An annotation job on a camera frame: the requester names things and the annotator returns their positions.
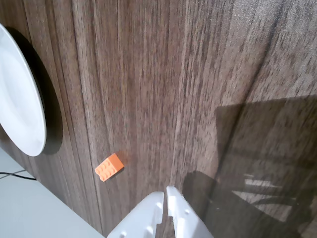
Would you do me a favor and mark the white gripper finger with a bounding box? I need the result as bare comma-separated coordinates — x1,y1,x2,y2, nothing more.
165,185,215,238
106,190,165,238

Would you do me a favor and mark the orange lego block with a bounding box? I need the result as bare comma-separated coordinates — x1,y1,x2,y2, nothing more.
95,153,125,182

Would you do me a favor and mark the white round plate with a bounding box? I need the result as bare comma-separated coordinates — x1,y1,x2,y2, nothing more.
0,23,48,157

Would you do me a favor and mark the thin black cable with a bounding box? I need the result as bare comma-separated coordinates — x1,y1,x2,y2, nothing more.
0,172,37,181

